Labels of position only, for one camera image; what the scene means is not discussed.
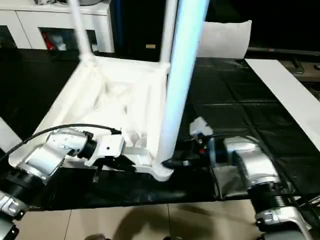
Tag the white plastic table leg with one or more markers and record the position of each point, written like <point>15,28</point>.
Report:
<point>7,135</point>
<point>167,32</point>
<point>80,30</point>
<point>180,75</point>

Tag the white plastic table top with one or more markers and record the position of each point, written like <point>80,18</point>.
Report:
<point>112,82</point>

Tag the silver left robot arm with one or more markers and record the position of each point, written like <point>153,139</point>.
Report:
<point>50,152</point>

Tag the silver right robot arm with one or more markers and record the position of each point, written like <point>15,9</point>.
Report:
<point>257,165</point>

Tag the black quilted mat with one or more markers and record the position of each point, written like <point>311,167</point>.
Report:
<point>250,112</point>

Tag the white flat panel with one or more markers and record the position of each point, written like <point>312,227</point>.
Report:
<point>287,87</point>

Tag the grey cushion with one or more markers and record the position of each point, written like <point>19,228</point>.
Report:
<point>225,37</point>

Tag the black bar with red mark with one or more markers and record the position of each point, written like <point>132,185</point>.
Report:
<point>287,51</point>

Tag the black cabinet with gold label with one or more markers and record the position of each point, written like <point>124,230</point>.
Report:
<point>140,27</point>

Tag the black remote control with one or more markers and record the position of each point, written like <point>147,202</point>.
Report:
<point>317,67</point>

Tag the white sideboard with glass doors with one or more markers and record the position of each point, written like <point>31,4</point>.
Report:
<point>50,22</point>

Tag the grey helmet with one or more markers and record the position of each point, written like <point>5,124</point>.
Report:
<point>95,2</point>

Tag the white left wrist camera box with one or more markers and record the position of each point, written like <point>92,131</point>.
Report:
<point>110,147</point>

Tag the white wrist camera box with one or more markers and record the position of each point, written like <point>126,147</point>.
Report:
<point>110,147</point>
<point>200,126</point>

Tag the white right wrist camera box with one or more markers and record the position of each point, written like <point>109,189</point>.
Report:
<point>200,126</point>

